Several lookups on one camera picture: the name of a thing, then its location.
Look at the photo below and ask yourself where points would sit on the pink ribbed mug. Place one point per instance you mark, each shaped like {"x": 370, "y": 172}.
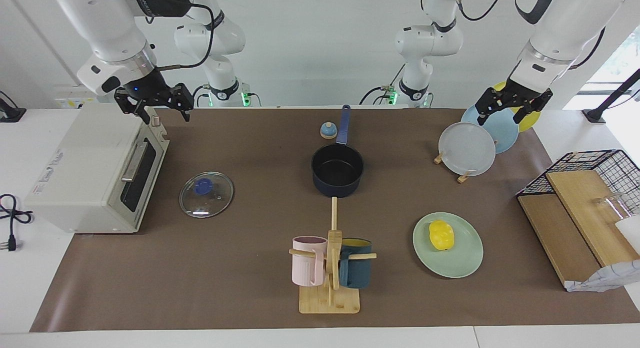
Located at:
{"x": 307, "y": 263}

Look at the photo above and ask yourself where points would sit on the light blue plate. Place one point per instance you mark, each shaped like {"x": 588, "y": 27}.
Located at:
{"x": 505, "y": 132}

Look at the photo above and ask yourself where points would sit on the clear glass cup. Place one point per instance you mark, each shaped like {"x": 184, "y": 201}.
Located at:
{"x": 610, "y": 204}

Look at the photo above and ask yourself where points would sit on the glass lid with blue knob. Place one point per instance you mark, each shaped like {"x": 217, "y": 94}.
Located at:
{"x": 210, "y": 200}

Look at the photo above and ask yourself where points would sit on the yellow potato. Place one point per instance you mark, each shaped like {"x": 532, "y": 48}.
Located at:
{"x": 441, "y": 235}

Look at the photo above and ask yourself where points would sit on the black clamp stand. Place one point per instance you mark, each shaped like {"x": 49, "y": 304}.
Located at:
{"x": 607, "y": 103}
{"x": 10, "y": 112}

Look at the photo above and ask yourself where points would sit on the brown table mat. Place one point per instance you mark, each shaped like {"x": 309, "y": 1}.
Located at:
{"x": 240, "y": 268}

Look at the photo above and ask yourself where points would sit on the wooden plate rack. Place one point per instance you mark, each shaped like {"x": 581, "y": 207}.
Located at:
{"x": 463, "y": 177}

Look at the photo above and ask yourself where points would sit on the yellow plate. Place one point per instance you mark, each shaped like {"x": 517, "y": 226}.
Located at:
{"x": 531, "y": 120}

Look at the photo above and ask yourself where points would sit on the white translucent container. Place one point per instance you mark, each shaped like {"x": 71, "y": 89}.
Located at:
{"x": 630, "y": 233}

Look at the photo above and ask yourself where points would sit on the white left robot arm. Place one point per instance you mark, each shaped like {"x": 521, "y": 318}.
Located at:
{"x": 565, "y": 22}

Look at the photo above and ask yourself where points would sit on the dark teal mug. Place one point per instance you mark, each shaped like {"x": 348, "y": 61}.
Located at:
{"x": 356, "y": 270}

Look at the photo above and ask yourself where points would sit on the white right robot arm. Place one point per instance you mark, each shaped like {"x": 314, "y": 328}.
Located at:
{"x": 105, "y": 27}

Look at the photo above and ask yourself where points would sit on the white power strip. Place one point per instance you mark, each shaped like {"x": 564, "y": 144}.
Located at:
{"x": 72, "y": 100}

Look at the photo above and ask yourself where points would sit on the grey plate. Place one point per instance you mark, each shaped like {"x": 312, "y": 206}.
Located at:
{"x": 466, "y": 148}

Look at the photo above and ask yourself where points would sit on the beige toaster oven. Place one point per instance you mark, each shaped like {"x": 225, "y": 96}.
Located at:
{"x": 85, "y": 167}

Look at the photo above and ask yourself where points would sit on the wooden mug rack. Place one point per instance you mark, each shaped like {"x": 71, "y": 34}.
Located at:
{"x": 330, "y": 300}

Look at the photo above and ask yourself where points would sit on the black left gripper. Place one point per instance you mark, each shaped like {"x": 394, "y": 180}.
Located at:
{"x": 515, "y": 95}

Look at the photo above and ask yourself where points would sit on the white patterned cloth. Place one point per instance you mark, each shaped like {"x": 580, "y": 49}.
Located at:
{"x": 610, "y": 278}

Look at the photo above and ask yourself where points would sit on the light green plate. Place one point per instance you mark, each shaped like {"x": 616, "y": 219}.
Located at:
{"x": 460, "y": 260}

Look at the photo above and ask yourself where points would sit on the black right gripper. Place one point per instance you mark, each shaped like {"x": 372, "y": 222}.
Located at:
{"x": 150, "y": 90}

